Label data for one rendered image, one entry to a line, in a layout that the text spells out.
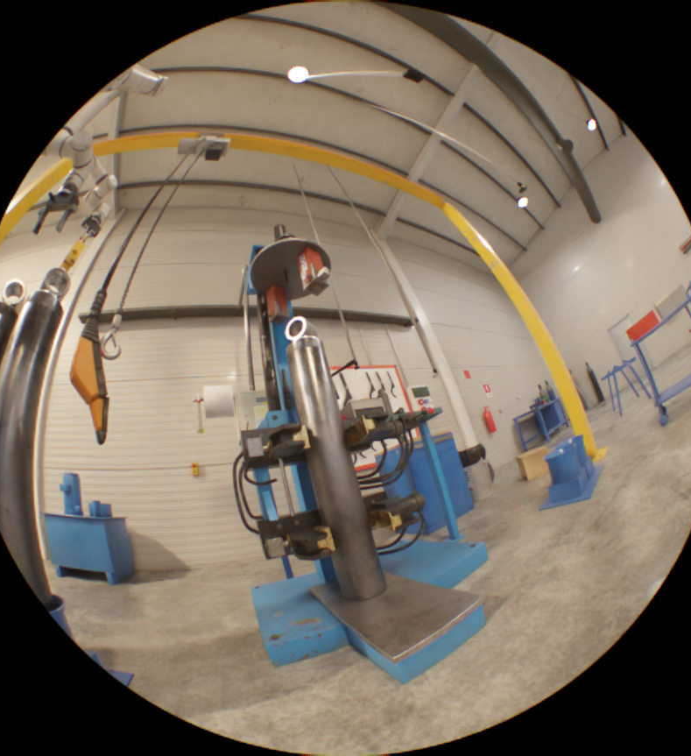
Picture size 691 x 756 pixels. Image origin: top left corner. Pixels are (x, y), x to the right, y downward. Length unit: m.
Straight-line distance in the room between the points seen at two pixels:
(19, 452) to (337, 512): 1.24
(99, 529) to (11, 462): 1.85
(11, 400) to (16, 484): 0.26
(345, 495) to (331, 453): 0.20
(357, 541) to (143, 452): 2.76
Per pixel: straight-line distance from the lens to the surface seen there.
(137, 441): 3.44
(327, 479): 1.15
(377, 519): 1.37
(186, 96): 6.74
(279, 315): 1.73
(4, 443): 1.06
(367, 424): 1.21
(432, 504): 2.61
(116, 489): 3.49
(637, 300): 11.40
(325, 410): 1.20
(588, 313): 11.42
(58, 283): 1.48
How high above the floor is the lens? 0.72
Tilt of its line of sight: 23 degrees up
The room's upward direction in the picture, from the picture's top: 15 degrees counter-clockwise
